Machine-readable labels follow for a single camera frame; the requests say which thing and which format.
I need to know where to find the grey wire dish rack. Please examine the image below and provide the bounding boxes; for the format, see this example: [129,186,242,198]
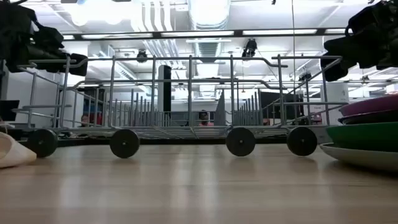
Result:
[12,54,349,159]

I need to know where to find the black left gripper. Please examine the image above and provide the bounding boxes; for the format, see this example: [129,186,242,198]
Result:
[0,2,89,77]

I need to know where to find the person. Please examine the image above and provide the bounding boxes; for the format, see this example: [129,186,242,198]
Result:
[80,112,103,128]
[198,110,215,127]

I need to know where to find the black monitor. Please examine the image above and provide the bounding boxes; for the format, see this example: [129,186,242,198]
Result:
[260,91,304,121]

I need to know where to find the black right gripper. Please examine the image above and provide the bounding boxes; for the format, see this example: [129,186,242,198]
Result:
[320,0,398,82]

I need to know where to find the black ceiling camera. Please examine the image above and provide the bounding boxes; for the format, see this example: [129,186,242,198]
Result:
[241,39,258,58]
[136,49,149,63]

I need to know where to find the white cabinet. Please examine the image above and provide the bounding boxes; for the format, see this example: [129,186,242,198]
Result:
[320,82,349,126]

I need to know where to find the dark box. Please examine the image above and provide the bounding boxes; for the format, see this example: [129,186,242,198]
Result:
[0,100,20,122]

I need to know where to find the green plate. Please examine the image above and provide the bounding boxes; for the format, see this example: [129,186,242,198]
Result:
[325,121,398,153]

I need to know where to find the black overhead rig beam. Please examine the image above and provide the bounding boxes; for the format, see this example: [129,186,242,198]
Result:
[62,28,354,40]

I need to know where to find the black pillar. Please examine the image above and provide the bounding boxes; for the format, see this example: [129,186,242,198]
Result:
[157,64,172,113]

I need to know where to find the grey plate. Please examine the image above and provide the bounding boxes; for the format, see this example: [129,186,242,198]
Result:
[319,142,398,172]

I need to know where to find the purple plate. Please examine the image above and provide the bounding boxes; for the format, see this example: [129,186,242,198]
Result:
[338,94,398,118]

